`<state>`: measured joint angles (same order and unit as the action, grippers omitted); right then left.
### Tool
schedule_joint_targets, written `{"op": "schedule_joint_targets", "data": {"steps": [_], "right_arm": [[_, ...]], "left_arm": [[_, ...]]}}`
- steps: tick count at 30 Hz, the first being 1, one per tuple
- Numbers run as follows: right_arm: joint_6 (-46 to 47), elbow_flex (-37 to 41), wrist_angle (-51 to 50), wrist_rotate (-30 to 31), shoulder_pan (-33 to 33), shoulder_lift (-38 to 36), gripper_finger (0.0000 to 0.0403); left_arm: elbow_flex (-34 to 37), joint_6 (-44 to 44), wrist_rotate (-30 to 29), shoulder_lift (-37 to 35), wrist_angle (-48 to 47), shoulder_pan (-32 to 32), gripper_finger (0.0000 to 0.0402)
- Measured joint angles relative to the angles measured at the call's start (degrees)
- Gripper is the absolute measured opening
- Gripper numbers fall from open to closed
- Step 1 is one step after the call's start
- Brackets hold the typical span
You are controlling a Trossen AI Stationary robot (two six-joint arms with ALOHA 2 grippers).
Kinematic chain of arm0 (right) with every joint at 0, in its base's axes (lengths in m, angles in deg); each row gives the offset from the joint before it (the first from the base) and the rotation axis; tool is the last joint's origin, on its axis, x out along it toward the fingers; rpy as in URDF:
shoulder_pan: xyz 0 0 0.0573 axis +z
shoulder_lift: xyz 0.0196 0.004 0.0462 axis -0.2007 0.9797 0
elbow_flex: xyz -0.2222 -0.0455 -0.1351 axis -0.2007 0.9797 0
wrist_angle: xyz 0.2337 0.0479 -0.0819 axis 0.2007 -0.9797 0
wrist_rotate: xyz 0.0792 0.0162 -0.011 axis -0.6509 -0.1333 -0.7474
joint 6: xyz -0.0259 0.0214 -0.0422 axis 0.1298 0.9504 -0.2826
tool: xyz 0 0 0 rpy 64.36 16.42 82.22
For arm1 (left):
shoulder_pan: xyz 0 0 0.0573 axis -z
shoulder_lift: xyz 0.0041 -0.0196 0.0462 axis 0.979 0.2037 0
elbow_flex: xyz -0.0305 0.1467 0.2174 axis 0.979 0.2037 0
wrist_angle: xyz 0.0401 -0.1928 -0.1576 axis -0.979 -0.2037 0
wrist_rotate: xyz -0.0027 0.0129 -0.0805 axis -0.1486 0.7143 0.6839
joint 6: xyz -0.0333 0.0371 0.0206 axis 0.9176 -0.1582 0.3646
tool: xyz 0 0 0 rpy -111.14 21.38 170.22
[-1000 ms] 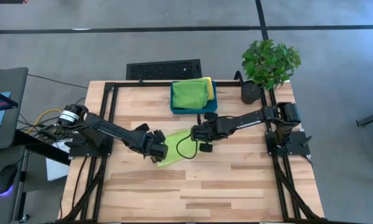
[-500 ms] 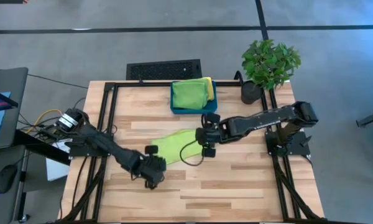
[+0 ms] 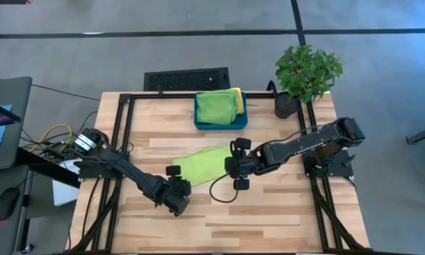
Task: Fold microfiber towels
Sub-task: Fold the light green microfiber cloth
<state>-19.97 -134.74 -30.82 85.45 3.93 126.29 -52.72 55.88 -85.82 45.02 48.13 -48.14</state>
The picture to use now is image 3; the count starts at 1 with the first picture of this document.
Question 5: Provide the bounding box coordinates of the black computer mouse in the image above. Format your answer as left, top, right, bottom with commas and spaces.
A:
0, 186, 21, 221

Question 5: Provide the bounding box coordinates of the dark side desk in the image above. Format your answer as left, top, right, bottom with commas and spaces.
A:
0, 148, 81, 255

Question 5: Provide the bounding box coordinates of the black floor cable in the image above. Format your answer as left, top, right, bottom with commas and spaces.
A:
30, 83, 101, 102

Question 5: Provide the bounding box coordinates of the black aluminium table frame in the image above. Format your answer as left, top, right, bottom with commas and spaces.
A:
67, 91, 373, 254

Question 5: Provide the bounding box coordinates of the black plant pot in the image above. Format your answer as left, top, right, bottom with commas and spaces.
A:
274, 91, 301, 120

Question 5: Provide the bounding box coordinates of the green microfiber towel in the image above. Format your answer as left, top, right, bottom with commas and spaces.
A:
172, 147, 233, 188
196, 89, 239, 125

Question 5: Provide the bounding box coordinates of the yellow microfiber towel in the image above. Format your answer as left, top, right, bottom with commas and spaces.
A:
232, 87, 245, 115

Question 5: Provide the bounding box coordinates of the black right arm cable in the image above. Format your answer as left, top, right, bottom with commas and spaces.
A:
208, 171, 240, 204

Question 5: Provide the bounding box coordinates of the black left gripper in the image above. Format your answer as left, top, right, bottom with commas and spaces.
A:
162, 165, 192, 217

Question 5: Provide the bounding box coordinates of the yellow cable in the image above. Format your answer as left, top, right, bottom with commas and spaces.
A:
28, 123, 74, 153

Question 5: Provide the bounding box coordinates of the dark monitor with blue screen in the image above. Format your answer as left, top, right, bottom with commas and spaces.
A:
0, 76, 33, 171

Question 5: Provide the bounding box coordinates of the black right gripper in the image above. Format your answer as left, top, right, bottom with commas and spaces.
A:
225, 137, 263, 191

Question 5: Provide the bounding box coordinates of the white paper sheet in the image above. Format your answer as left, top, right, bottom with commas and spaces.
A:
52, 159, 81, 207

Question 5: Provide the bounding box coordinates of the teal knitted cloth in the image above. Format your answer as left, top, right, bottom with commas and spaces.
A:
193, 90, 249, 131

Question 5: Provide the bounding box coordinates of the green leafy plant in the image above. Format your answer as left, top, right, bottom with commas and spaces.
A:
275, 45, 344, 103

